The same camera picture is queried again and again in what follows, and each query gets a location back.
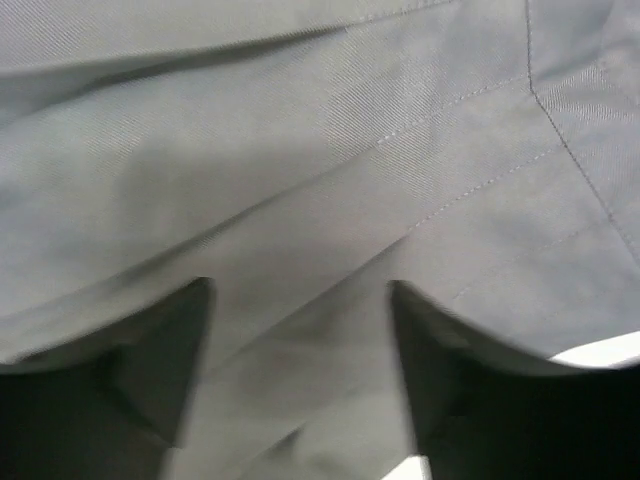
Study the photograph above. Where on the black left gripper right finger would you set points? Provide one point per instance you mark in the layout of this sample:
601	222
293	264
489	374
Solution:
482	408

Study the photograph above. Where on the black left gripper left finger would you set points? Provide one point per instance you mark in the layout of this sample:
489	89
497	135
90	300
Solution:
109	404

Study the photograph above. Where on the grey pleated skirt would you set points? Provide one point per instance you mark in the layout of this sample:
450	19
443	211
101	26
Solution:
300	155

